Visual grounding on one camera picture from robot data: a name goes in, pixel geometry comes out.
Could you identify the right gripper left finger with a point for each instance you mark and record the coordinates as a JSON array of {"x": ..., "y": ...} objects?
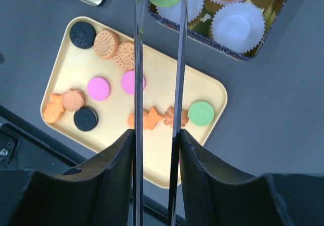
[{"x": 95, "y": 192}]

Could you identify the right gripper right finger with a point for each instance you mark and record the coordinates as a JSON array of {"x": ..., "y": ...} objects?
[{"x": 216, "y": 193}]

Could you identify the metal serving tongs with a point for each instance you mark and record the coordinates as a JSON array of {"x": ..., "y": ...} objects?
[{"x": 138, "y": 114}]

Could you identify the black sandwich cookie bottom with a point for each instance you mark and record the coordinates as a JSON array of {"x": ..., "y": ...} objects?
[{"x": 85, "y": 119}]

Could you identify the black sandwich cookie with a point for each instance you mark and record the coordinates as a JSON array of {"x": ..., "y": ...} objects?
[
  {"x": 85, "y": 119},
  {"x": 82, "y": 35}
]

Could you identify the orange fish cookie right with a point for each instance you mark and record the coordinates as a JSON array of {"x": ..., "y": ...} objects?
[{"x": 150, "y": 119}]

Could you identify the orange fish cookie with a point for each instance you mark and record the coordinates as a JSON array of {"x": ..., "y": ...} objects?
[
  {"x": 54, "y": 109},
  {"x": 150, "y": 119}
]

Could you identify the orange fish cookie left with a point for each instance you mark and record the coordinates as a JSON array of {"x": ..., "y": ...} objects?
[{"x": 54, "y": 109}]

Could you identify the peach round scalloped cookie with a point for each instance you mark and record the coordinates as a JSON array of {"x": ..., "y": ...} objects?
[{"x": 73, "y": 100}]

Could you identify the pink sandwich cookie lower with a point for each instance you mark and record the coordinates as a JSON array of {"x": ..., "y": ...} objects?
[{"x": 98, "y": 88}]

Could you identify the pink sandwich cookie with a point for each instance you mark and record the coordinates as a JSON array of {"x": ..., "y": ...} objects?
[
  {"x": 128, "y": 82},
  {"x": 98, "y": 88}
]

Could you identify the pink sandwich cookie upper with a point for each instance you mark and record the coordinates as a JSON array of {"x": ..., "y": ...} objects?
[{"x": 128, "y": 82}]

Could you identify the yellow plastic tray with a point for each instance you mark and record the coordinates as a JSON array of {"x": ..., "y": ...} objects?
[{"x": 74, "y": 67}]

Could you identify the orange dotted biscuit right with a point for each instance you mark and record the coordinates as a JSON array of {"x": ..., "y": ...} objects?
[{"x": 125, "y": 56}]

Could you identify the orange dotted biscuit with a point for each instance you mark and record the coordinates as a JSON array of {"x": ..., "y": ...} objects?
[
  {"x": 125, "y": 56},
  {"x": 106, "y": 44}
]

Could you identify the orange dotted biscuit left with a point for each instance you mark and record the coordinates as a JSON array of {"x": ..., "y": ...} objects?
[{"x": 106, "y": 44}]

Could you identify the black sandwich cookie top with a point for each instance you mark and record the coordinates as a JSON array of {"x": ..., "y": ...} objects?
[{"x": 82, "y": 35}]

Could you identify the front-right white paper cup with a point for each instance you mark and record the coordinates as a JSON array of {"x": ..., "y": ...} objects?
[{"x": 238, "y": 26}]

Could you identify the square cookie tin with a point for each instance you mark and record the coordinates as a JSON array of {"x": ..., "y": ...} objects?
[{"x": 199, "y": 29}]

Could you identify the front-left white paper cup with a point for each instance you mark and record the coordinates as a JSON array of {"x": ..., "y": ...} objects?
[{"x": 194, "y": 7}]

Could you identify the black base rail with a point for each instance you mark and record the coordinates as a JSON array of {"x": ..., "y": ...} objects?
[{"x": 33, "y": 148}]

